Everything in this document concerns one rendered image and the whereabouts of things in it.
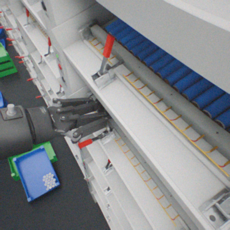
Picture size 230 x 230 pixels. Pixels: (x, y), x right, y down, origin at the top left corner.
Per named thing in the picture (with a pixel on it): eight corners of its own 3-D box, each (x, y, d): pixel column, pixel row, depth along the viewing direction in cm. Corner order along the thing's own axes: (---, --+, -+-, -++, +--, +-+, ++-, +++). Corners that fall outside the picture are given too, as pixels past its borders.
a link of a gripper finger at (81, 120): (59, 115, 41) (61, 119, 40) (106, 108, 46) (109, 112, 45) (58, 128, 44) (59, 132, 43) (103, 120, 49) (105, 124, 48)
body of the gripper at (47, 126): (34, 129, 35) (82, 117, 40) (21, 99, 39) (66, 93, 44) (35, 155, 39) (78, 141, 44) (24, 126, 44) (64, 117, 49)
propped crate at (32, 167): (60, 185, 139) (59, 184, 132) (30, 202, 133) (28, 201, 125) (44, 148, 148) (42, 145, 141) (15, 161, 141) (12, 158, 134)
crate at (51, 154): (15, 181, 142) (11, 176, 136) (10, 159, 153) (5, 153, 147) (58, 160, 152) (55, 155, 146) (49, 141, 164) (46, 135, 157)
